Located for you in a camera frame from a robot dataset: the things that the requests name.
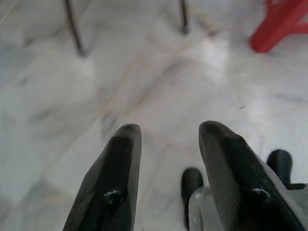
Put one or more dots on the red plastic stool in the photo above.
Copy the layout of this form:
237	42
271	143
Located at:
276	26

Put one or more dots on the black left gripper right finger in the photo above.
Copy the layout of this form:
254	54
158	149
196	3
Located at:
231	168

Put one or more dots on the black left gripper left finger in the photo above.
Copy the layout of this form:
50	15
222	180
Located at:
113	173

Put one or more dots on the black robot right foot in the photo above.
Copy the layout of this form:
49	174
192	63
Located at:
280	163

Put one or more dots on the dark metal chair leg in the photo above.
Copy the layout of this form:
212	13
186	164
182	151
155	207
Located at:
183	16
73	26

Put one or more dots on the black robot left foot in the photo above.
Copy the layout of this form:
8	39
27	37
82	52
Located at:
191	180

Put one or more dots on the grey robot leg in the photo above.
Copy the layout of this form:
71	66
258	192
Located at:
201	209

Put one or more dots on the black robot foot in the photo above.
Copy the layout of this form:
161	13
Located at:
191	180
280	163

